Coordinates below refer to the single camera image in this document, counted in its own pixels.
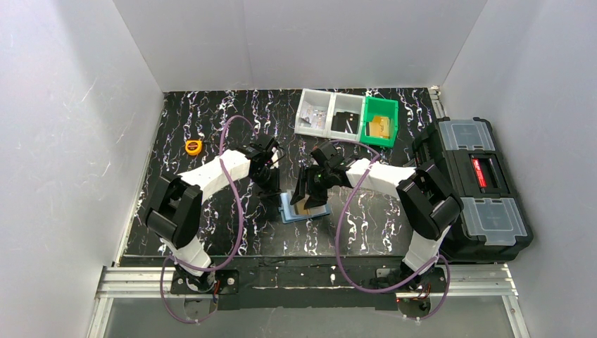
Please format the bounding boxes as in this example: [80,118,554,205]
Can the yellow credit card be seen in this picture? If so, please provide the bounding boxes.
[294,205,326,218]

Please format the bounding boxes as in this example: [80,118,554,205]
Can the blue card holder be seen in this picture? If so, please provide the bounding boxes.
[278,190,331,224]

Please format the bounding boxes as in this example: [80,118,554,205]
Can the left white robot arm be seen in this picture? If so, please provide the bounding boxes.
[142,134,280,277]

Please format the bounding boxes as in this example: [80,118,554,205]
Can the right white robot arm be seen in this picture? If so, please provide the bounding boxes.
[289,142,464,275]

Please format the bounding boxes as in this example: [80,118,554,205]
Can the middle grey storage bin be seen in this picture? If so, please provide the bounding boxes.
[327,93,365,141]

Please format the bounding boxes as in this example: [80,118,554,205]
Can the grey storage bin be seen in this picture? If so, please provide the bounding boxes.
[327,93,365,141]
[294,89,334,137]

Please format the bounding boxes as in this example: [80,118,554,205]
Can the left grey storage bin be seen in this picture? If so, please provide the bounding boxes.
[294,89,334,137]

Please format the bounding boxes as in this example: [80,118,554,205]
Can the yellow items in green bin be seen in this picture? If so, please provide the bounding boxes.
[366,115,390,139]

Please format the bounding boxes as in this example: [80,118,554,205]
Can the green storage bin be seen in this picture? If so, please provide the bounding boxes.
[360,96,399,149]

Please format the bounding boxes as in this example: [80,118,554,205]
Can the orange tape measure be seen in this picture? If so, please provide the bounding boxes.
[184,139,203,156]

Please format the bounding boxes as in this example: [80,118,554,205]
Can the black toolbox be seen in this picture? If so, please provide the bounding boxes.
[412,117,534,263]

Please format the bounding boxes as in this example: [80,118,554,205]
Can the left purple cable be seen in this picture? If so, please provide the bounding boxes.
[160,115,256,325]

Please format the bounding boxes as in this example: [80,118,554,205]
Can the purple cable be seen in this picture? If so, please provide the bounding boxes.
[326,139,453,321]
[160,115,256,325]

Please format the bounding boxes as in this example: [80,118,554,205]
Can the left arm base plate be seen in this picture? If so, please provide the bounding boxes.
[170,268,240,295]

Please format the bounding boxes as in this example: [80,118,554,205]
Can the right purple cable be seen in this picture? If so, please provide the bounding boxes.
[326,139,453,321]

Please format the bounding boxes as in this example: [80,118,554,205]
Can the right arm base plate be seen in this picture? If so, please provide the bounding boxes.
[369,267,448,320]

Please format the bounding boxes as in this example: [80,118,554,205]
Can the aluminium frame rail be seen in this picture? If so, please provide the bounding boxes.
[87,264,530,337]

